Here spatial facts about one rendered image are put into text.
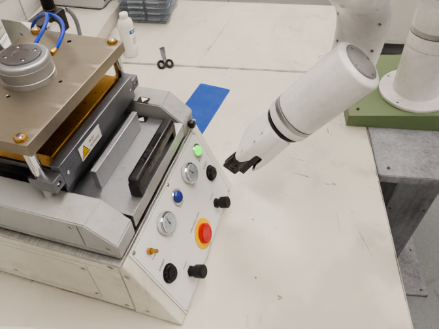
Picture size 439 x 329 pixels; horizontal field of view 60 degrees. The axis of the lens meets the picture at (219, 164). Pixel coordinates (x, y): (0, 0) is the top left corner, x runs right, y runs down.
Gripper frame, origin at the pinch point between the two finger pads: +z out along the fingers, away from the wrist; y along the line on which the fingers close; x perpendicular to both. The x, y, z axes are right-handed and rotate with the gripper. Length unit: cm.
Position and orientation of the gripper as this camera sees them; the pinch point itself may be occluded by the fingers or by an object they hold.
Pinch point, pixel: (234, 162)
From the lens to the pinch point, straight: 76.6
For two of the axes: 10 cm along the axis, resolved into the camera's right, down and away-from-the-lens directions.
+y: -2.9, 6.9, -6.6
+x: 7.9, 5.7, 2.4
